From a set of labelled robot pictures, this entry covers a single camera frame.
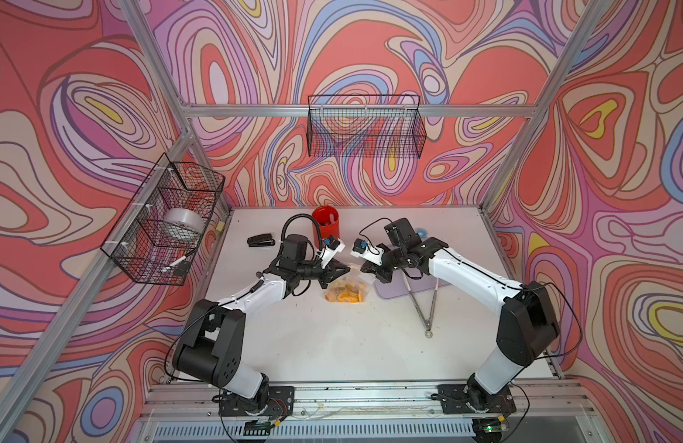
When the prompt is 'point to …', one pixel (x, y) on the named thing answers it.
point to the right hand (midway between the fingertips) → (367, 272)
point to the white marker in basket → (173, 263)
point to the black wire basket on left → (159, 235)
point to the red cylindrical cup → (329, 219)
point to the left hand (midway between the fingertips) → (348, 270)
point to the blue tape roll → (423, 233)
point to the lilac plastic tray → (401, 281)
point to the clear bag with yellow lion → (350, 288)
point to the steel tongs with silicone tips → (428, 322)
